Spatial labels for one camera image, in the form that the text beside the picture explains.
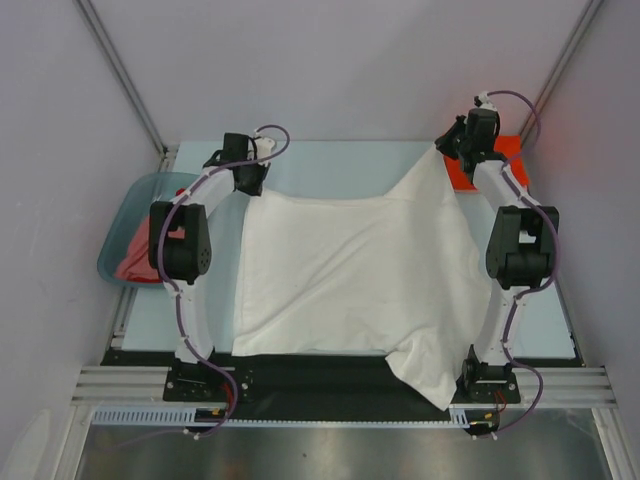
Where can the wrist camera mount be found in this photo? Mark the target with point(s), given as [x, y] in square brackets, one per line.
[261, 147]
[483, 101]

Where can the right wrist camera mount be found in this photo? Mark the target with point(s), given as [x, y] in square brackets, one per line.
[483, 101]

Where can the grey slotted cable duct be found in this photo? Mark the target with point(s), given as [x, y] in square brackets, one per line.
[179, 417]

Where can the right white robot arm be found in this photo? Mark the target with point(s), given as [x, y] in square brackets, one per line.
[522, 251]

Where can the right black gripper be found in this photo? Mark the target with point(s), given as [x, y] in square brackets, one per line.
[444, 143]

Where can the blue plastic basket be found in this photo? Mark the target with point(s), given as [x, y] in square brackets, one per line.
[123, 259]

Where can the white printed t shirt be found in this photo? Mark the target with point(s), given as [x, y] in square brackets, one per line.
[397, 273]

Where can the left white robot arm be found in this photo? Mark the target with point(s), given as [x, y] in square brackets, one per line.
[179, 242]

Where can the left aluminium frame post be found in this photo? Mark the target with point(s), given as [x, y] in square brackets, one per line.
[97, 29]

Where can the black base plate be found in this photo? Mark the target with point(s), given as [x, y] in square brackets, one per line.
[347, 387]

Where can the aluminium frame post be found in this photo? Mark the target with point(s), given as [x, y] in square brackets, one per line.
[577, 35]
[97, 29]

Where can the right aluminium frame post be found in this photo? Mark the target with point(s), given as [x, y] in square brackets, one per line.
[577, 35]

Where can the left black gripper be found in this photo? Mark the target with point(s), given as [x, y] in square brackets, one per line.
[256, 188]

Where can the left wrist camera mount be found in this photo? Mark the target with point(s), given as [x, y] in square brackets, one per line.
[261, 147]

